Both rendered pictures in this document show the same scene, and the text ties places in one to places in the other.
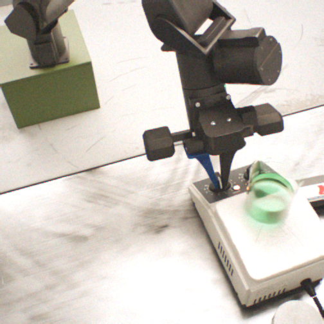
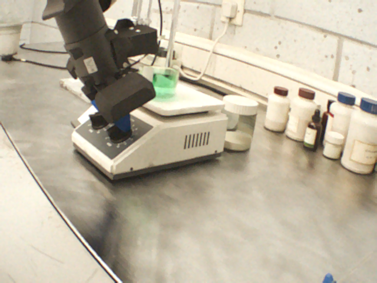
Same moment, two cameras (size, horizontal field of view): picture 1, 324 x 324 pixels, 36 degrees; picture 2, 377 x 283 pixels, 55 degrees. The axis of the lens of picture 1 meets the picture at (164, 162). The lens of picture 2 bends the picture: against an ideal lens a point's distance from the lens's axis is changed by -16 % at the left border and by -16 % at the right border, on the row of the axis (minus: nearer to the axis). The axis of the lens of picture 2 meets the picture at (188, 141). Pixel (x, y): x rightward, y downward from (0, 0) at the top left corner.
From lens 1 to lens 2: 80 cm
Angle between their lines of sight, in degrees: 87
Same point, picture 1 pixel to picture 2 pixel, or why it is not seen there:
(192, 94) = (106, 29)
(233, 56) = not seen: outside the picture
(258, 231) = (181, 98)
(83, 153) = (66, 266)
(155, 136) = (128, 82)
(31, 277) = (291, 272)
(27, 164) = not seen: outside the picture
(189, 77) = (100, 13)
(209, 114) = (123, 33)
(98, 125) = (10, 252)
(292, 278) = not seen: hidden behind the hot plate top
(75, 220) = (191, 259)
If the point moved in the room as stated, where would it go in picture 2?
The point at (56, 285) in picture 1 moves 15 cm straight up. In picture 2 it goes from (284, 252) to (320, 122)
